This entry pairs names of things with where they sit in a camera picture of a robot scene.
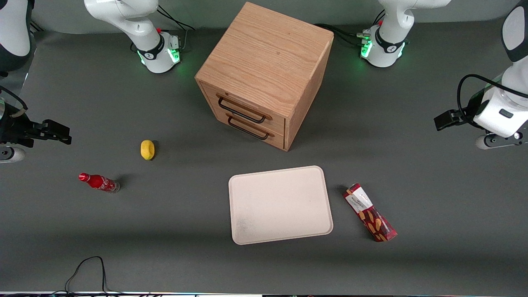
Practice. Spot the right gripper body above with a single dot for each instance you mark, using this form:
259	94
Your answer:
16	128

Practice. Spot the red cookie box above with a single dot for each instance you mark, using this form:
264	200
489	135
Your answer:
369	212

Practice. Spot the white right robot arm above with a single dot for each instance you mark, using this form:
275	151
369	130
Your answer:
136	24

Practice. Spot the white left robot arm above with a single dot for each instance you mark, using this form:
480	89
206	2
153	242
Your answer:
392	24

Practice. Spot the beige plastic tray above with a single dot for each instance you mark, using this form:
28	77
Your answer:
280	206

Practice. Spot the red cola bottle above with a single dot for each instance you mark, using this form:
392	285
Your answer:
99	182

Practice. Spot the yellow lemon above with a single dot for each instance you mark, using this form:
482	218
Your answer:
147	149

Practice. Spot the wooden drawer front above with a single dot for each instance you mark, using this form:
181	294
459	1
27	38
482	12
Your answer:
279	123
280	141

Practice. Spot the wooden two-drawer cabinet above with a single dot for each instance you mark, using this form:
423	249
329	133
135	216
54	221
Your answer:
268	53

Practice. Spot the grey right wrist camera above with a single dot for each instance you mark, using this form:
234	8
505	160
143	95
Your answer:
10	154

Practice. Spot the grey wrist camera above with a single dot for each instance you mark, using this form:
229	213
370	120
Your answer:
10	154
489	142

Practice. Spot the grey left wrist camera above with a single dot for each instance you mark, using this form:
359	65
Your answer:
489	142

